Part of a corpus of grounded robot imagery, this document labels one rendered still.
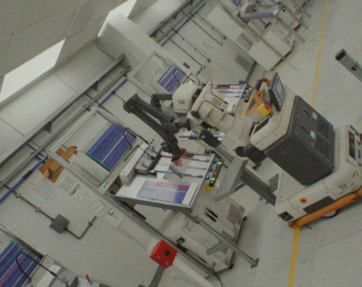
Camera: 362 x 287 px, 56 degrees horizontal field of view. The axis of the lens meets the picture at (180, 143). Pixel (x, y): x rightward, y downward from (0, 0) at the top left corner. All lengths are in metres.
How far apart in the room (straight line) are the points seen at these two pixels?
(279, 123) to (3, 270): 1.99
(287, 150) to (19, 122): 3.66
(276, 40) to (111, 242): 4.88
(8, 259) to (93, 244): 1.99
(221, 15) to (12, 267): 5.94
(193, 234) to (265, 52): 4.97
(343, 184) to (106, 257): 3.01
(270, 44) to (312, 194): 5.08
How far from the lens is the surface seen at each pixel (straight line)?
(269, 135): 2.25
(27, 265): 2.62
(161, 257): 2.60
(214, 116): 2.49
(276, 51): 7.23
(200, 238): 3.10
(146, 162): 3.21
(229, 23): 7.24
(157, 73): 4.56
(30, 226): 4.34
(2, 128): 4.88
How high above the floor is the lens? 1.44
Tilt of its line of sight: 7 degrees down
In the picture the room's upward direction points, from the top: 51 degrees counter-clockwise
